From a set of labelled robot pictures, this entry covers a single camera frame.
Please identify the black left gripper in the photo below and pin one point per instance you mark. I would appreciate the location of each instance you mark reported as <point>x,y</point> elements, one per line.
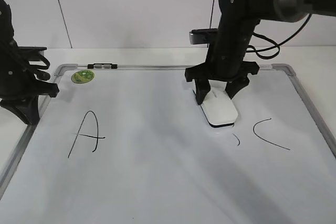
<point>22,81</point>

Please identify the white whiteboard with grey frame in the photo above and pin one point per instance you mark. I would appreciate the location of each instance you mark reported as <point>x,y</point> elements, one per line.
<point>132,146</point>

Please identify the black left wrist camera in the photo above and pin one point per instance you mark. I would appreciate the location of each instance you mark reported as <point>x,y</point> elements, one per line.
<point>32,53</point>

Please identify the white whiteboard eraser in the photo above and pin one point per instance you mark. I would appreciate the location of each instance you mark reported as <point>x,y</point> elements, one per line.
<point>217,107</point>

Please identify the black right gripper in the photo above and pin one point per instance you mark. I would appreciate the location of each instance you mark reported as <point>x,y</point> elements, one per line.
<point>225,58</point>

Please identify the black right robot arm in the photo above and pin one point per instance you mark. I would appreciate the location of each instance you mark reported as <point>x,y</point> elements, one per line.
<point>288,11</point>

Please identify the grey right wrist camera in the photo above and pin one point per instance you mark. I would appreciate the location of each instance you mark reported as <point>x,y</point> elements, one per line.
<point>202,36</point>

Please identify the black and silver marker clip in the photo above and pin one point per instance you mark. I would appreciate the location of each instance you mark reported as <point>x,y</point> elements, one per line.
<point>102,66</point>

